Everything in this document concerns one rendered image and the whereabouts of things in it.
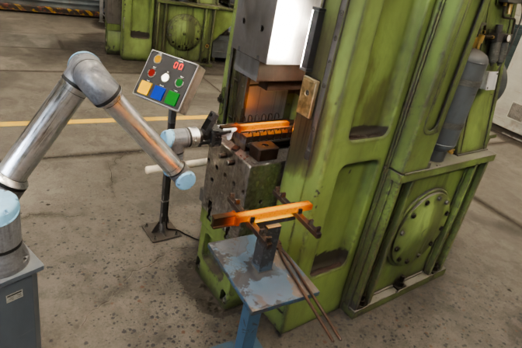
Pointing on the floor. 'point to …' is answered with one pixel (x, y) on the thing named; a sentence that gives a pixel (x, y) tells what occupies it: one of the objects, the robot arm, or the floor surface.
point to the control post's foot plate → (160, 231)
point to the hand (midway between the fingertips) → (234, 127)
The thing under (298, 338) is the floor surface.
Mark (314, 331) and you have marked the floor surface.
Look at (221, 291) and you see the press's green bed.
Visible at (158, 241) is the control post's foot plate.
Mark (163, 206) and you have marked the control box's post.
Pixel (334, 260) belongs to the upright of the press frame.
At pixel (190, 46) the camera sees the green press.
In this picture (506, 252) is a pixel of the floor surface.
